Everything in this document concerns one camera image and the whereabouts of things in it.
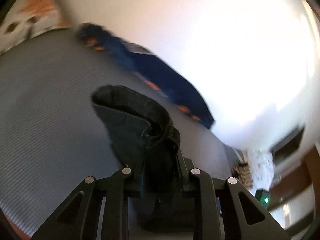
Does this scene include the white floral pillow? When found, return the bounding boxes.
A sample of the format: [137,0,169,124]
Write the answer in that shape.
[1,0,71,55]

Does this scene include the grey textured mattress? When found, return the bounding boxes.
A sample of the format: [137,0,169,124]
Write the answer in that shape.
[1,29,231,236]

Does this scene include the black pants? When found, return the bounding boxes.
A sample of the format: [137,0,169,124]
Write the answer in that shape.
[91,85,194,232]

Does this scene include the black beige zigzag cloth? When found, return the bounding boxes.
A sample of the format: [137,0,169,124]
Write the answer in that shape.
[232,163,253,190]

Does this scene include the navy floral blanket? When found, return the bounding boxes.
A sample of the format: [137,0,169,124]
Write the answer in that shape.
[76,23,214,129]

